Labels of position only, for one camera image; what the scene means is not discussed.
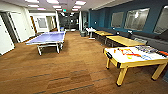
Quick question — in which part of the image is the flat red box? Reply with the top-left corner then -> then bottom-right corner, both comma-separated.
156,50 -> 168,57

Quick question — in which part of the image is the rectangular ceiling light panel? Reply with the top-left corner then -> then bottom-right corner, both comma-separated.
46,0 -> 60,5
52,4 -> 62,9
72,5 -> 82,10
74,0 -> 87,6

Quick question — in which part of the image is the grey sofa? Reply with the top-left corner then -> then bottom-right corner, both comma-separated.
131,31 -> 168,52

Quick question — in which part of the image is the black chair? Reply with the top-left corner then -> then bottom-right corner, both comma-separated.
126,30 -> 134,39

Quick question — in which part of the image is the blue ping pong table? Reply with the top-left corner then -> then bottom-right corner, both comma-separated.
25,30 -> 67,56

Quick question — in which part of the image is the yellow air hockey table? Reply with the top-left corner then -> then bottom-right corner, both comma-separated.
103,45 -> 168,88

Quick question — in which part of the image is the colourful puzzle box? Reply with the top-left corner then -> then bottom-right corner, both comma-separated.
134,45 -> 158,54

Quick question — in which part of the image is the orange snack box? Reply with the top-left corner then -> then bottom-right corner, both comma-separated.
116,48 -> 134,58

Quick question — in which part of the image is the glass wall window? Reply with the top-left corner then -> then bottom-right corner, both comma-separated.
110,11 -> 124,29
153,6 -> 168,35
124,8 -> 150,32

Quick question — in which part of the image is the dark grey round bin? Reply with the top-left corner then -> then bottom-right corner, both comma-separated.
79,30 -> 88,38

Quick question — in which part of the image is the yellow wooden table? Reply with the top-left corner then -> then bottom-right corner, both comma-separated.
94,30 -> 114,38
105,35 -> 148,48

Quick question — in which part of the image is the small white table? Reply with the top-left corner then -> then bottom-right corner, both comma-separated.
85,27 -> 97,40

